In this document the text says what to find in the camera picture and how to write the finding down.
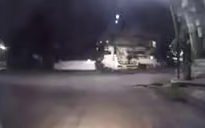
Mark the building with lit windows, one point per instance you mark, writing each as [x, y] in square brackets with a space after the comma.
[133, 41]

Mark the white vehicle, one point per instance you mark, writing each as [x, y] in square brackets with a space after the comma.
[115, 60]

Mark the dark asphalt road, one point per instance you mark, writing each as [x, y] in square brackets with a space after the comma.
[90, 100]

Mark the concrete kerb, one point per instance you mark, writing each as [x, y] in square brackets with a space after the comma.
[190, 81]

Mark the pole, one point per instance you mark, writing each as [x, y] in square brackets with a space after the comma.
[187, 50]

